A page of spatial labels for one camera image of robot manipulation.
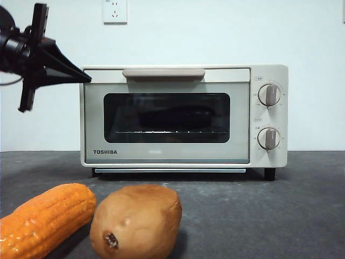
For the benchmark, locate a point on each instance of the brown potato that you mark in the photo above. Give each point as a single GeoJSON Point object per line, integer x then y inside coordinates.
{"type": "Point", "coordinates": [134, 221]}

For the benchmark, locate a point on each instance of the cream Toshiba toaster oven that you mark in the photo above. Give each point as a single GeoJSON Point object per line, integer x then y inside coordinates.
{"type": "Point", "coordinates": [269, 73]}

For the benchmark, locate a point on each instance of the oven timer knob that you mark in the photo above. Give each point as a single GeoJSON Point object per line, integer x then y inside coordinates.
{"type": "Point", "coordinates": [268, 138]}

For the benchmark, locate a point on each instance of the white wall socket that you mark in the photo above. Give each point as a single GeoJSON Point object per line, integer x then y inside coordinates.
{"type": "Point", "coordinates": [115, 12]}

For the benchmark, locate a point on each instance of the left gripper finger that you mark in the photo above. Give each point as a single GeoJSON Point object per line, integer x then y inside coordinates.
{"type": "Point", "coordinates": [58, 58]}
{"type": "Point", "coordinates": [54, 78]}

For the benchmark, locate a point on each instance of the orange corn cob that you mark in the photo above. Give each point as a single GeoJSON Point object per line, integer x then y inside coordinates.
{"type": "Point", "coordinates": [45, 218]}

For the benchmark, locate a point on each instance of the silver crumb tray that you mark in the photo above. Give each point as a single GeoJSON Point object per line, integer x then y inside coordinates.
{"type": "Point", "coordinates": [167, 170]}

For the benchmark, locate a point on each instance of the oven temperature knob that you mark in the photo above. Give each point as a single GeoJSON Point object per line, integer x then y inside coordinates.
{"type": "Point", "coordinates": [269, 95]}

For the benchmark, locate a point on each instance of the purple eggplant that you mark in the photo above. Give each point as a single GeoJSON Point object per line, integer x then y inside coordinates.
{"type": "Point", "coordinates": [175, 117]}

